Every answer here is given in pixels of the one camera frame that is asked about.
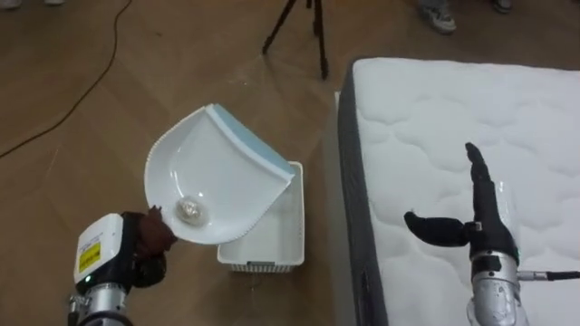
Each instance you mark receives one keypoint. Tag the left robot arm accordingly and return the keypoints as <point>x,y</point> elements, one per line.
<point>102,305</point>

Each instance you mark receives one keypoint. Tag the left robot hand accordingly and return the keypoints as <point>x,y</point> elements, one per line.
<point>109,253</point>

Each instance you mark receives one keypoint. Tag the white plastic bin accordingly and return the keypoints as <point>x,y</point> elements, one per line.
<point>276,235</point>

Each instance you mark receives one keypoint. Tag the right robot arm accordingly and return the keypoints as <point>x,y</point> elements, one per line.
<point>496,294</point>

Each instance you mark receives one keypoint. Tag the crumpled clear plastic ball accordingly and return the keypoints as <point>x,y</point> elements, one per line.
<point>189,209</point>

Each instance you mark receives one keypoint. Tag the black camera tripod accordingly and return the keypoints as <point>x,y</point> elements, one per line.
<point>308,31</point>

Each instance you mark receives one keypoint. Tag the grey bed with white mattress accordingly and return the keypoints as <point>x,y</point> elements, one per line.
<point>453,181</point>

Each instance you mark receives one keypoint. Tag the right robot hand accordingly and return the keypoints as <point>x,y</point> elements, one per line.
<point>487,217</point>

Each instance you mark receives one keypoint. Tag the white plastic dustpan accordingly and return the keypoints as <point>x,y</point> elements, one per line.
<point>217,181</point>

